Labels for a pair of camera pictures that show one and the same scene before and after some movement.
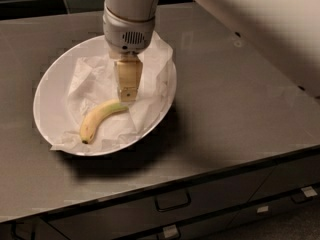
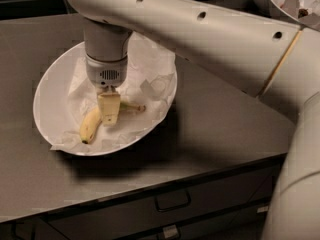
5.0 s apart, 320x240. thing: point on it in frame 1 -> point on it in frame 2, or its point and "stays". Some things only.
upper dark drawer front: x=116 y=219 stays
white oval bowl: x=77 y=105 stays
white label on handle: x=170 y=231 stays
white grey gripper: x=127 y=37 -> x=107 y=73
